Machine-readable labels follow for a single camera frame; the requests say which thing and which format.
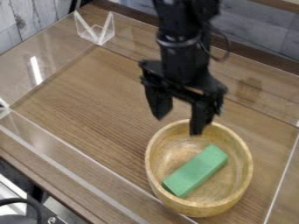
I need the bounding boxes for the clear acrylic corner bracket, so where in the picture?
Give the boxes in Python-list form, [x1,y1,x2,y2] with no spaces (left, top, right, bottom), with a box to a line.
[73,11,116,46]

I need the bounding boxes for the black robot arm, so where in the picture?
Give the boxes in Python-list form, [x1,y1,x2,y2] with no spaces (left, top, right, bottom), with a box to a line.
[139,0,228,136]

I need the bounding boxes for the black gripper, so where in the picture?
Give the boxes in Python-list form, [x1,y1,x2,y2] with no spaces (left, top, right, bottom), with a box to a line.
[139,41,228,136]

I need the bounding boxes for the black metal table frame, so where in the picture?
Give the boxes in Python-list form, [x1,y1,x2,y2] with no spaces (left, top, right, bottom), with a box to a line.
[0,158,71,224]

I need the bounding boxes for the black cable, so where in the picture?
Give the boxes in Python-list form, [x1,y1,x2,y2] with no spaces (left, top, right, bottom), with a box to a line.
[208,24,232,63]

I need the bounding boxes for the green rectangular block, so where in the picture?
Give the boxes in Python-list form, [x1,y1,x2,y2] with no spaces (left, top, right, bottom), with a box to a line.
[161,144,229,199]

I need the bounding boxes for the wooden bowl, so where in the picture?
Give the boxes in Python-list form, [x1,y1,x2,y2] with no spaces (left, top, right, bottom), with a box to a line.
[144,120,254,218]

